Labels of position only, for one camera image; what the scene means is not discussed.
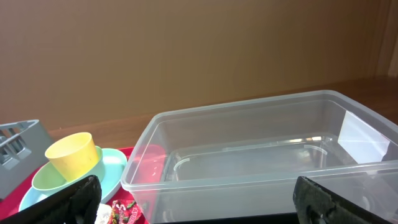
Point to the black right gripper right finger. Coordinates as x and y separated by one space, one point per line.
316 204

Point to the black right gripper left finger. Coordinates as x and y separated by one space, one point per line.
77 203

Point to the white napkin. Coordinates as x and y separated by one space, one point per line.
103 214

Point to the red snack wrapper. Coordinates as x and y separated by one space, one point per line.
125 211

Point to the grey dishwasher rack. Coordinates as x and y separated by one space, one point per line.
23 146

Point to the black tray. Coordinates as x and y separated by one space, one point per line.
282 218

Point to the light blue plate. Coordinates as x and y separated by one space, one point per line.
115 162

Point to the green plastic bowl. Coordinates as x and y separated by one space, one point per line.
49 181

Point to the yellow plastic cup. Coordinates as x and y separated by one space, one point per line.
74 155

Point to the clear plastic bin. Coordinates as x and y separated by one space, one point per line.
242 159

